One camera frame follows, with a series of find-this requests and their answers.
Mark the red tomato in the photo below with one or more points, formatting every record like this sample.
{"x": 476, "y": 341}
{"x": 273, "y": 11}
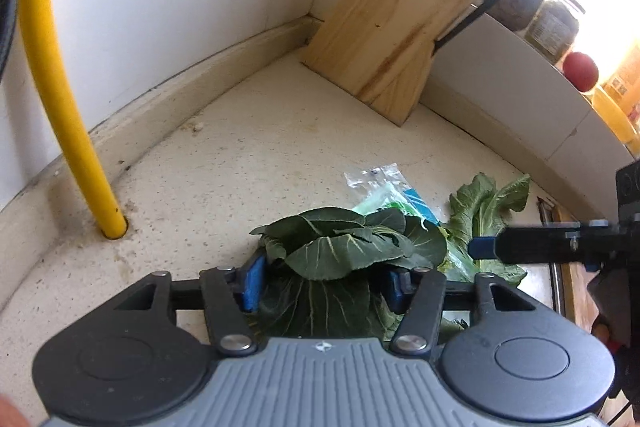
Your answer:
{"x": 581, "y": 71}

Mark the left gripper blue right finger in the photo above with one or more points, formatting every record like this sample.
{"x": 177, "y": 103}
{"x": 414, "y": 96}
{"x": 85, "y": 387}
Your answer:
{"x": 400, "y": 290}

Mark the small green mustard leaf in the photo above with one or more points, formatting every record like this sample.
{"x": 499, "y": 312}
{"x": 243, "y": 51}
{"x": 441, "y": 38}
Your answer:
{"x": 481, "y": 208}

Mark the dark green leafy vegetable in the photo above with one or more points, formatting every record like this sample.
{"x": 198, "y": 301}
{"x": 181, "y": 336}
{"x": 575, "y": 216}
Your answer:
{"x": 327, "y": 271}

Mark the wooden cutting board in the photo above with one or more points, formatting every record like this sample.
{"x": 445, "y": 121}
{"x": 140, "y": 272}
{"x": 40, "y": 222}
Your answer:
{"x": 570, "y": 297}

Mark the yellow detergent jug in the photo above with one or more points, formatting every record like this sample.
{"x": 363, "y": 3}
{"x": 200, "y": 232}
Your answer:
{"x": 616, "y": 100}

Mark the glass jar pale contents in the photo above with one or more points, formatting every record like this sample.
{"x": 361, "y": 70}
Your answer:
{"x": 554, "y": 28}

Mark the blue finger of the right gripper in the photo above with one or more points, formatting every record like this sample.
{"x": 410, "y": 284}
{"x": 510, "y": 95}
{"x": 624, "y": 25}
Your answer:
{"x": 557, "y": 243}
{"x": 483, "y": 248}

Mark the clear blue plastic wrapper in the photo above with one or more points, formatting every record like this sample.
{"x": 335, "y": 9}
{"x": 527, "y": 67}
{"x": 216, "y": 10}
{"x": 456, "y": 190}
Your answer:
{"x": 383, "y": 187}

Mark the wooden knife block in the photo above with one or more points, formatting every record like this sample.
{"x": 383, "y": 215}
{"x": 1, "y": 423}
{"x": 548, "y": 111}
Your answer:
{"x": 381, "y": 51}

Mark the black kitchen scissors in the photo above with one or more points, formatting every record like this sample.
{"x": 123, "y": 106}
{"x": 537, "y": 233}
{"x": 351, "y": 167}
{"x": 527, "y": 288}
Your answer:
{"x": 466, "y": 21}

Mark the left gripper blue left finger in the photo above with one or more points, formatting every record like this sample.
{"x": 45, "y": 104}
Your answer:
{"x": 249, "y": 279}

